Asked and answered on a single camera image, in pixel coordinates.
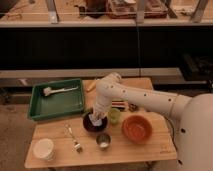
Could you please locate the light green cup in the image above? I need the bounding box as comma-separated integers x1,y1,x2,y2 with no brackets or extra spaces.
108,108,121,124

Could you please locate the brown toy item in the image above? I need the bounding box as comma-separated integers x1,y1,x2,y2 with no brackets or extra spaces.
129,104,139,112

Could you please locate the orange bowl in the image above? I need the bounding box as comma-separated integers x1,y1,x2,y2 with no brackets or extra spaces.
122,115,152,144

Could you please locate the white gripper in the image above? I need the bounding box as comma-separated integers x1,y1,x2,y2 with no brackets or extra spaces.
90,96,112,121

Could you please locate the purple bowl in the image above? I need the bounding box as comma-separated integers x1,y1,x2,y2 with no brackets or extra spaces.
83,112,108,132

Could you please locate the wooden table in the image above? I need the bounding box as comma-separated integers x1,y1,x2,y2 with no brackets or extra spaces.
23,77,178,170

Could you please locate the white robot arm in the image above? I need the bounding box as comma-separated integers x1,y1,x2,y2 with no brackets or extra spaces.
90,72,213,171

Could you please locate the grey cloth towel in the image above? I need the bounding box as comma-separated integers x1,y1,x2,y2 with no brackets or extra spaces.
90,118,102,126

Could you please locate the striped dark block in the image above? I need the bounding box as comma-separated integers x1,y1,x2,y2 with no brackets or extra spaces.
111,101,128,111

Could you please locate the green plastic tray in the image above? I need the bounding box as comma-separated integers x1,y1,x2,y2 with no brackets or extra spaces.
28,78,85,121

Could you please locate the small metal cup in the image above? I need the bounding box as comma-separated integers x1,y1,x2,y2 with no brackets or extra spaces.
96,133,111,149

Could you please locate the white dish brush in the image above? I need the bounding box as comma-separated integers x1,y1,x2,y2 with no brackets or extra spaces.
43,87,76,97

